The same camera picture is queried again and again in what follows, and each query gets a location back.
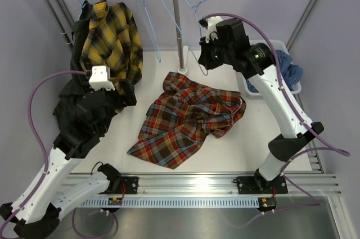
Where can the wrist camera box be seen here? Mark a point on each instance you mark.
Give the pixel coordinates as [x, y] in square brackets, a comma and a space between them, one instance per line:
[210, 25]
[100, 78]

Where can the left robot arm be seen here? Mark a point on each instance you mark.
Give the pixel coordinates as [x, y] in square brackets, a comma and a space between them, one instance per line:
[41, 207]

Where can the blue hanger of black shirt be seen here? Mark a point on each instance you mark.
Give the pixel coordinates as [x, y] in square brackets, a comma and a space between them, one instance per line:
[77, 0]

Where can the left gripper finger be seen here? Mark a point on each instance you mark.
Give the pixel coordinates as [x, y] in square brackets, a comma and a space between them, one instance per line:
[128, 89]
[122, 101]

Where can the red plaid shirt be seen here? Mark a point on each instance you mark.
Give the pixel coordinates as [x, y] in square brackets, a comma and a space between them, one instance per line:
[179, 120]

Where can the blue hanger of red shirt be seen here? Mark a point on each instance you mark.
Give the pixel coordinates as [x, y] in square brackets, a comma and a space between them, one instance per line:
[182, 49]

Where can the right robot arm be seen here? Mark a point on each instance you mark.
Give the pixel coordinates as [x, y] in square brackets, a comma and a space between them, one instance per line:
[297, 129]

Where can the white plastic basket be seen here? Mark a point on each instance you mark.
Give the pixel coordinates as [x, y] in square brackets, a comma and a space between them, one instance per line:
[250, 90]

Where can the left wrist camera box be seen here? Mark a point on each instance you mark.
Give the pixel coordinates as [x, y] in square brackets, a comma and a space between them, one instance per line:
[100, 78]

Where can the blue checked shirt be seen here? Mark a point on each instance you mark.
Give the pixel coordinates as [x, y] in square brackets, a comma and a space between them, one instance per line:
[290, 72]

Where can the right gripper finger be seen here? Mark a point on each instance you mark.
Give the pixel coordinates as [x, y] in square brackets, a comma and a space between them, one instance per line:
[205, 58]
[205, 45]

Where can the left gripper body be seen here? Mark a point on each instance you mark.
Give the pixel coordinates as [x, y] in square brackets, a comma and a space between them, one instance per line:
[111, 98]

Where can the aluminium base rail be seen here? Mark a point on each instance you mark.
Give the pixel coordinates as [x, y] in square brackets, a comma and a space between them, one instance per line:
[221, 184]

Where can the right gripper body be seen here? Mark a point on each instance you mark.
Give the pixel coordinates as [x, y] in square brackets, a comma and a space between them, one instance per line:
[220, 55]

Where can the white slotted cable duct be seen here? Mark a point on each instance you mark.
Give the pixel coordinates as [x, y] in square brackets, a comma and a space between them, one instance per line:
[170, 202]

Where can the black shirt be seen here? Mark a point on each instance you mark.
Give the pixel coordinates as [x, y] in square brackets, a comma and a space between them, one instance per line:
[73, 87]

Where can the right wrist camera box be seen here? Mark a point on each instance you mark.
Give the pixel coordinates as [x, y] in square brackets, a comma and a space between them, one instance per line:
[210, 25]

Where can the yellow plaid shirt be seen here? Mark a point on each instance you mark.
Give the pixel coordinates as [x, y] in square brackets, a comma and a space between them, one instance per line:
[113, 40]

